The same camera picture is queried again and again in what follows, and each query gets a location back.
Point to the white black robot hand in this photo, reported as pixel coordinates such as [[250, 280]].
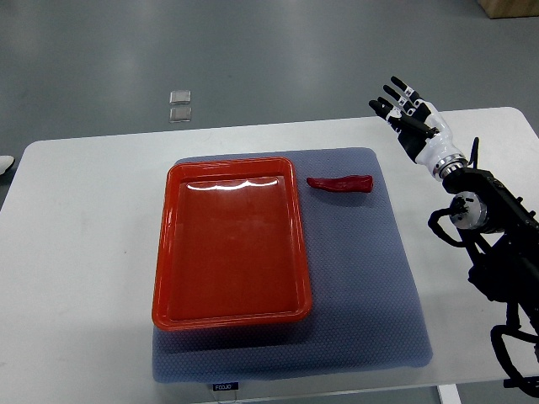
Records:
[[421, 131]]

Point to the red pepper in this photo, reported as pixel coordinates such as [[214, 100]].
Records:
[[347, 184]]

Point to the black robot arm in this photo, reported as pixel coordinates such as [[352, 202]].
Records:
[[501, 238]]

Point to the red plastic tray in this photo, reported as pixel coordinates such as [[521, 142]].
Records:
[[231, 249]]

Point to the cardboard box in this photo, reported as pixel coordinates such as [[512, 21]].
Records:
[[501, 9]]

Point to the blue-grey mesh mat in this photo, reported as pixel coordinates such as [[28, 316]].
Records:
[[366, 312]]

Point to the lower floor plate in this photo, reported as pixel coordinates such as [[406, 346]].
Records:
[[180, 114]]

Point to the floor plate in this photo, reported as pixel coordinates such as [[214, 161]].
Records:
[[180, 114], [181, 96]]

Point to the upper floor plate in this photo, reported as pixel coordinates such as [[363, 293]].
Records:
[[181, 96]]

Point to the white table leg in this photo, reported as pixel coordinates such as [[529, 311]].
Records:
[[448, 394]]

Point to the blue table label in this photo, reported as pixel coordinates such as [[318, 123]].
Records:
[[226, 386]]

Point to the white shoe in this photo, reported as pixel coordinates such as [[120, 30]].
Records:
[[6, 162]]

